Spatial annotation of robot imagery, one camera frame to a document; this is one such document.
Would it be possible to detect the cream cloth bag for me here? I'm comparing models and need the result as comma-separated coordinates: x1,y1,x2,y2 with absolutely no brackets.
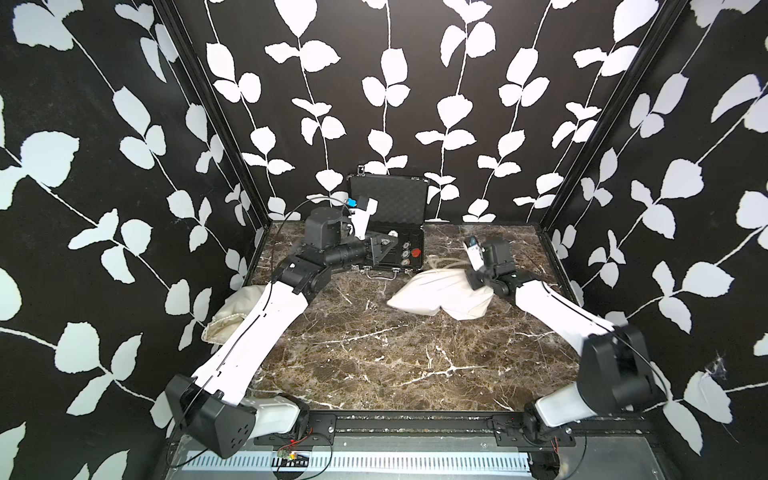
386,259,495,320

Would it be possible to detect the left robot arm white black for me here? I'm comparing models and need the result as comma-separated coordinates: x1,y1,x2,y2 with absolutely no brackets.
165,198,397,459

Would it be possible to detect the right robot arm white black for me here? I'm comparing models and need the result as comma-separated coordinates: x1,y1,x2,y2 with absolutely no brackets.
464,236,656,432

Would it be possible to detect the open black poker chip case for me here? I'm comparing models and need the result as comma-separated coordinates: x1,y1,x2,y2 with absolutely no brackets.
348,173,430,272

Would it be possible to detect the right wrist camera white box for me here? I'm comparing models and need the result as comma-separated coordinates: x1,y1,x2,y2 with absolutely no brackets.
464,236,485,272

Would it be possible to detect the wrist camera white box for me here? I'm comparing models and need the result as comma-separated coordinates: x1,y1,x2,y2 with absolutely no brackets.
464,236,485,272
346,195,378,240

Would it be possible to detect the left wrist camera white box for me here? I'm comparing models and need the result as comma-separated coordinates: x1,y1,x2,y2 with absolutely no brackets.
346,195,378,240

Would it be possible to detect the cream cloth bag left wall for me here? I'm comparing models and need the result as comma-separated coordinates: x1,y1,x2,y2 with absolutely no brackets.
201,285,265,346

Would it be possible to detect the black front mounting rail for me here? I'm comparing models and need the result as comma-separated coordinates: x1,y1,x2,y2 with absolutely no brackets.
254,410,655,451

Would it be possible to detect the white perforated cable tray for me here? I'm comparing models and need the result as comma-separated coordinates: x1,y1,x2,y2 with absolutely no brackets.
182,451,532,477

